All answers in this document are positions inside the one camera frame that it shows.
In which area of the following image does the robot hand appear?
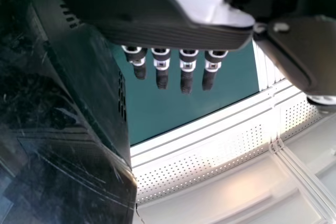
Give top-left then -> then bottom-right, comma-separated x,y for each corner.
49,0 -> 336,108

